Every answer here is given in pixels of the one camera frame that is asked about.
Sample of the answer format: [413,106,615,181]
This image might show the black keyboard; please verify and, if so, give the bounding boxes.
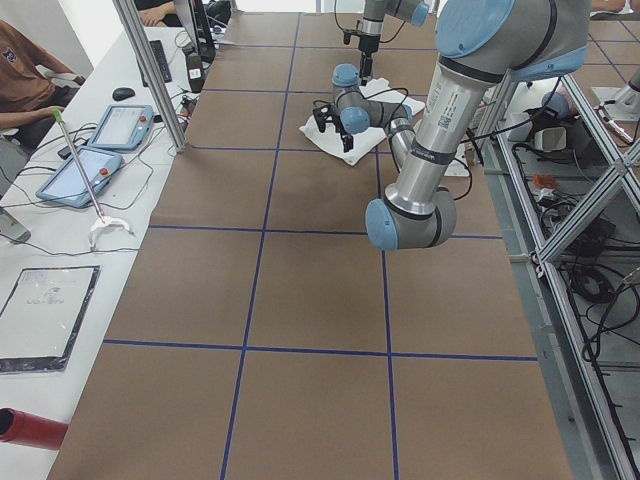
[149,40,173,83]

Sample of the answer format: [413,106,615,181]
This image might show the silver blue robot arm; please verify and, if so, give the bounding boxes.
[316,0,591,250]
[357,0,430,86]

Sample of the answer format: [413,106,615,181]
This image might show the long metal reaching stick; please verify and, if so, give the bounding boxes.
[52,107,106,224]

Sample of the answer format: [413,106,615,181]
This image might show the black labelled box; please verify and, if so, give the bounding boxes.
[185,52,205,93]

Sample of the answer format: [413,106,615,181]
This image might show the white curved plastic piece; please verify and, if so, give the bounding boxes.
[88,216,135,251]

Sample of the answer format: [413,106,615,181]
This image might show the white printed long-sleeve shirt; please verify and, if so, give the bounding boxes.
[298,77,426,168]

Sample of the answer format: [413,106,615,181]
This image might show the red cylinder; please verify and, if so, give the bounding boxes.
[1,408,68,450]

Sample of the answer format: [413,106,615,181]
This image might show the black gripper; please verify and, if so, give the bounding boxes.
[335,117,354,153]
[359,31,380,85]

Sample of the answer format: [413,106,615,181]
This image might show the blue teach pendant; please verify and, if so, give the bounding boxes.
[87,104,154,152]
[36,146,123,208]

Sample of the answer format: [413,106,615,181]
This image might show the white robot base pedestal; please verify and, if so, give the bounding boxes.
[445,144,470,177]

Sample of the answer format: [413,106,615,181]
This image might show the black framed document sheet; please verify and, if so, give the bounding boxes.
[1,265,100,375]

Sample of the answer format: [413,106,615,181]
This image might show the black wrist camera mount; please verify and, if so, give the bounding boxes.
[341,27,361,45]
[312,100,334,133]

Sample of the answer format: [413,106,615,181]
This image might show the person in brown shirt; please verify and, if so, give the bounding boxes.
[1,21,85,150]

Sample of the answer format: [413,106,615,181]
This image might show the black computer mouse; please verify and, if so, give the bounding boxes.
[112,87,136,102]

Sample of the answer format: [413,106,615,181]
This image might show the blue teach pendant near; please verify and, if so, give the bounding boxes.
[36,146,123,208]

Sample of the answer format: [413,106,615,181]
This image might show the blue teach pendant far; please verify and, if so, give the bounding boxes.
[87,104,154,152]

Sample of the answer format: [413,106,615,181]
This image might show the aluminium frame post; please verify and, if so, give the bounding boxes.
[112,0,187,153]

